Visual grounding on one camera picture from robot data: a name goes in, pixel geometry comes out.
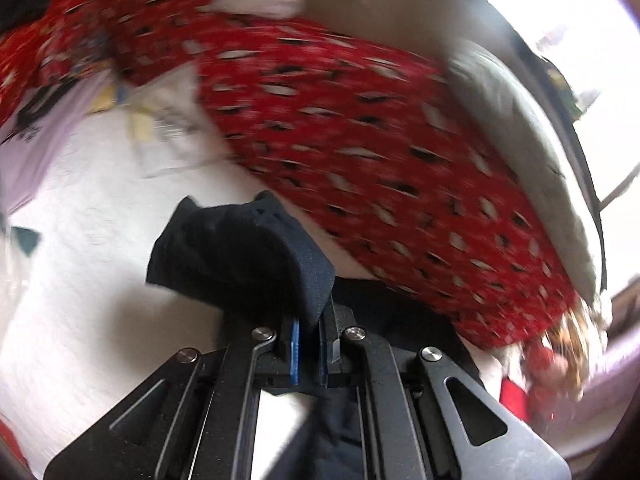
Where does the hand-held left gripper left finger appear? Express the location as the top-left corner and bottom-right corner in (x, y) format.
(44, 316), (302, 480)

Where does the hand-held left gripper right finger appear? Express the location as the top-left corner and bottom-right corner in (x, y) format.
(319, 309), (572, 480)

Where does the dark navy garment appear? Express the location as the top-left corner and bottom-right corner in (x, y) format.
(146, 192), (488, 480)

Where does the red pillow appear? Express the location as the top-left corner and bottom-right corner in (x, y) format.
(500, 377), (532, 424)

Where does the white quilted mattress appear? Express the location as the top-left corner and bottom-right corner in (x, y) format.
(0, 67), (506, 480)

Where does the red printed blanket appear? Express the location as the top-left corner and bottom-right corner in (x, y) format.
(0, 0), (591, 352)

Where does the blond doll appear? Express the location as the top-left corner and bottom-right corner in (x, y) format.
(520, 300), (612, 413)

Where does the clear plastic packet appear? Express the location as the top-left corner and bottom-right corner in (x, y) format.
(125, 74), (227, 179)

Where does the dark green triangular scrap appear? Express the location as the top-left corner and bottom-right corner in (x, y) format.
(11, 225), (42, 257)

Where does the grey pillow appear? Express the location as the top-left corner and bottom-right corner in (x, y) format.
(449, 42), (614, 307)

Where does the window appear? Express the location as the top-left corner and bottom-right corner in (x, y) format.
(477, 0), (640, 303)

